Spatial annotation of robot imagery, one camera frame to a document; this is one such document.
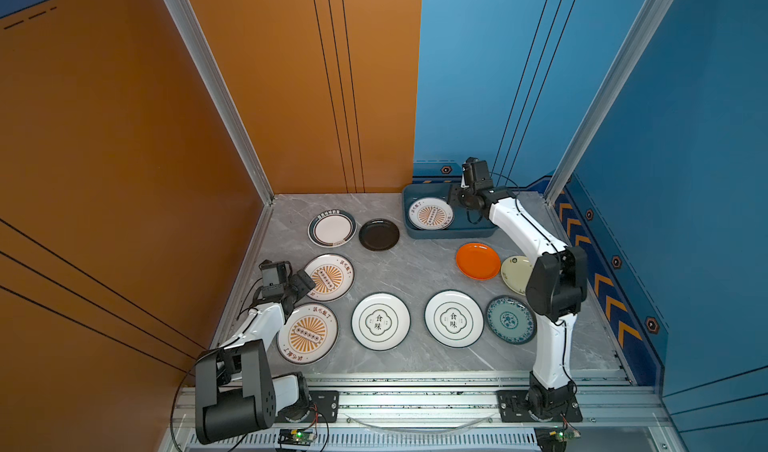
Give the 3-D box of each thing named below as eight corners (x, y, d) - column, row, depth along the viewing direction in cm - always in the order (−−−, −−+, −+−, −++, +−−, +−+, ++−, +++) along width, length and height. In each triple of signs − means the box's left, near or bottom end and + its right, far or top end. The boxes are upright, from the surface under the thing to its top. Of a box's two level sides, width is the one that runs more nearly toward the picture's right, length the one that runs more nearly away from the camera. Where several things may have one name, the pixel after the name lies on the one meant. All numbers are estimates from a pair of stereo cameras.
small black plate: (358, 250, 106) (357, 246, 104) (360, 222, 114) (360, 218, 112) (399, 250, 106) (399, 246, 104) (399, 222, 114) (399, 218, 112)
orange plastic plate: (459, 280, 98) (461, 276, 96) (454, 246, 107) (455, 242, 105) (502, 280, 98) (504, 276, 96) (493, 246, 107) (495, 242, 105)
